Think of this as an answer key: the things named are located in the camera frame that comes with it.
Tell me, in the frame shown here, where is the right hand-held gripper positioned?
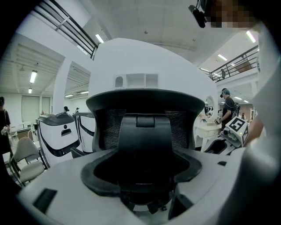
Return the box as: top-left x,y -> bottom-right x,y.
203,116 -> 250,156

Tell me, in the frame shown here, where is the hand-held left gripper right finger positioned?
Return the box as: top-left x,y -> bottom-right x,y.
168,146 -> 246,225

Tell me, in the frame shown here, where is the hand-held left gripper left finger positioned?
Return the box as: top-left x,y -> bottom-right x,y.
15,147 -> 144,225

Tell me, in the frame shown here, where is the person's right forearm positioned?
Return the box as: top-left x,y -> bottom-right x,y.
243,117 -> 264,147

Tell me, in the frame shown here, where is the beige padded chair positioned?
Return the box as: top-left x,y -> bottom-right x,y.
9,137 -> 48,188

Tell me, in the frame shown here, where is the white ornate table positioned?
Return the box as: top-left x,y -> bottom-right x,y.
194,122 -> 223,152

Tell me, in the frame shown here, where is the white and black pod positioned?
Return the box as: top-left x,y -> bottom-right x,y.
36,112 -> 81,167
73,112 -> 97,154

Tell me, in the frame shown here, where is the black balcony railing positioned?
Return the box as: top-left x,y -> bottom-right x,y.
32,0 -> 99,60
207,45 -> 261,83

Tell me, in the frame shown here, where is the black head-worn camera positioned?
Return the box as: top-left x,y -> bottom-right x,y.
188,0 -> 213,29

